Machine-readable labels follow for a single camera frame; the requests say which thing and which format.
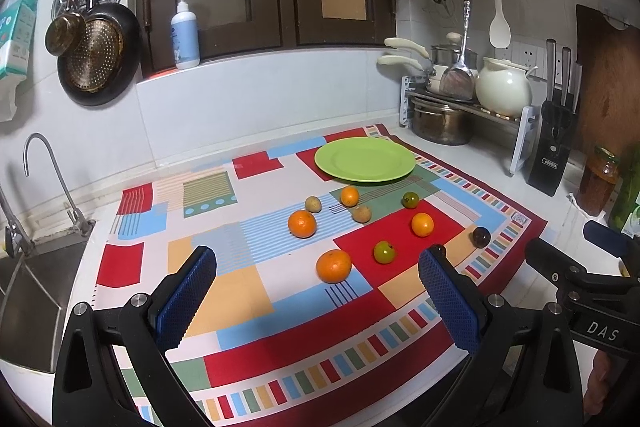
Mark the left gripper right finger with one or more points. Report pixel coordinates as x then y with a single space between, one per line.
521 368

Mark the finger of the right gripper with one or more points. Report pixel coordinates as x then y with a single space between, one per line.
607 234
573 280

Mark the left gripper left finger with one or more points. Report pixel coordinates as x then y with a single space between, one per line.
89 389

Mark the dark purple plum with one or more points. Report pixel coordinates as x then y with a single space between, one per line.
481 237

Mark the green yellow plum front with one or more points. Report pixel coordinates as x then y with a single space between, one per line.
384 253

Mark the brown longan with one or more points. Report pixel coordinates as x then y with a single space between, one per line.
362 214
313 204

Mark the large orange front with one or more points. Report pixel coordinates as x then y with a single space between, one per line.
334 266

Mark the small orange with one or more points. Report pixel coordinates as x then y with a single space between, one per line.
349 196

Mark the chrome kitchen faucet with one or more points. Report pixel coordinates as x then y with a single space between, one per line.
38 209

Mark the person right hand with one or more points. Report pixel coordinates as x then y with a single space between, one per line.
612 400

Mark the green glass bottle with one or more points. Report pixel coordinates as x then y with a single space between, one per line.
624 215

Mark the orange lidded jar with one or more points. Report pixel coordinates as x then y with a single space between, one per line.
598 180

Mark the black knife block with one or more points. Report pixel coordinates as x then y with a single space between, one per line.
559 114

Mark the steel sink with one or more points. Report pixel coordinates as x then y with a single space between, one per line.
35 292

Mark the brown wooden cutting board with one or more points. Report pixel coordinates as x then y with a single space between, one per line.
608 108

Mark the white shelf rack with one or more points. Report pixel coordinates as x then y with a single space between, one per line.
516 134

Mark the white ceramic pot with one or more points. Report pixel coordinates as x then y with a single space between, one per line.
503 87

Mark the steel cooking pot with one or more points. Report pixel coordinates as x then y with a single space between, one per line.
440 123

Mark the colourful patterned table mat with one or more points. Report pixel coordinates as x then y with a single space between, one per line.
273 345

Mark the green plate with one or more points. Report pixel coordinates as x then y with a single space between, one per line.
365 160

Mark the white rice paddle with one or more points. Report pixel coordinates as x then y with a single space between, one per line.
499 29

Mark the black frying pan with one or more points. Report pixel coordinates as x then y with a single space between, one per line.
101 65

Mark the brass strainer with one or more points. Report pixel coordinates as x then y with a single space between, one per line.
65 31

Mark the white blue soap bottle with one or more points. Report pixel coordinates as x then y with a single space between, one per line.
184 37

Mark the teal white box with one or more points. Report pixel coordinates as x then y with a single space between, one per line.
17 29

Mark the cream handled saucepan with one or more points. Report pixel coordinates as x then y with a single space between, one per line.
426 65

